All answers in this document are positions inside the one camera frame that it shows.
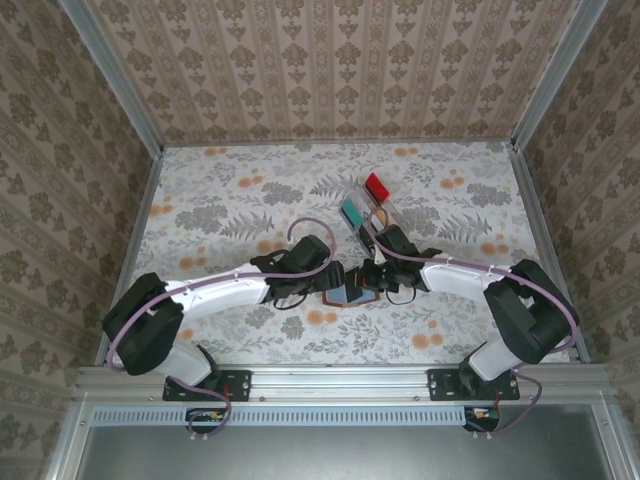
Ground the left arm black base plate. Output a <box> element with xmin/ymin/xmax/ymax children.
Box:
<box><xmin>162</xmin><ymin>368</ymin><xmax>251</xmax><ymax>403</ymax></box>

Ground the grey slotted cable duct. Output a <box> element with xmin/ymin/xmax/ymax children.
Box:
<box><xmin>92</xmin><ymin>405</ymin><xmax>501</xmax><ymax>427</ymax></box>

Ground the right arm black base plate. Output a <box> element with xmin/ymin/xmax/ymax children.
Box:
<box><xmin>427</xmin><ymin>368</ymin><xmax>521</xmax><ymax>403</ymax></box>

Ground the clear acrylic card stand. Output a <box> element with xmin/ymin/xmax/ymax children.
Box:
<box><xmin>338</xmin><ymin>171</ymin><xmax>402</xmax><ymax>251</ymax></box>

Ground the aluminium side rail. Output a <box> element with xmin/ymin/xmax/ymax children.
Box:
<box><xmin>94</xmin><ymin>147</ymin><xmax>167</xmax><ymax>365</ymax></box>
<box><xmin>508</xmin><ymin>142</ymin><xmax>592</xmax><ymax>364</ymax></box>

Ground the aluminium mounting rail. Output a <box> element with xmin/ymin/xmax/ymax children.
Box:
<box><xmin>74</xmin><ymin>363</ymin><xmax>615</xmax><ymax>401</ymax></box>

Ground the black cable outlet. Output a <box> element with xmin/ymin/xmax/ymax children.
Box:
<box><xmin>185</xmin><ymin>407</ymin><xmax>227</xmax><ymax>434</ymax></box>
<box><xmin>462</xmin><ymin>405</ymin><xmax>501</xmax><ymax>433</ymax></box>

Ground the teal plastic card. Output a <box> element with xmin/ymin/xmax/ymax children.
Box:
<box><xmin>339</xmin><ymin>198</ymin><xmax>368</xmax><ymax>232</ymax></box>

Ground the floral table cover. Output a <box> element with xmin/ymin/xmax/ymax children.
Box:
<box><xmin>107</xmin><ymin>142</ymin><xmax>576</xmax><ymax>366</ymax></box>

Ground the aluminium frame post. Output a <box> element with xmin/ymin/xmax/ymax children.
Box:
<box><xmin>509</xmin><ymin>0</ymin><xmax>609</xmax><ymax>151</ymax></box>
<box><xmin>58</xmin><ymin>0</ymin><xmax>166</xmax><ymax>157</ymax></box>

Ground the aluminium back rail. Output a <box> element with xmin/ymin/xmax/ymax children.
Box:
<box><xmin>162</xmin><ymin>139</ymin><xmax>516</xmax><ymax>150</ymax></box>

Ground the grey metal panel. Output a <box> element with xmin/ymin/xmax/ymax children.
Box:
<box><xmin>47</xmin><ymin>399</ymin><xmax>640</xmax><ymax>480</ymax></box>

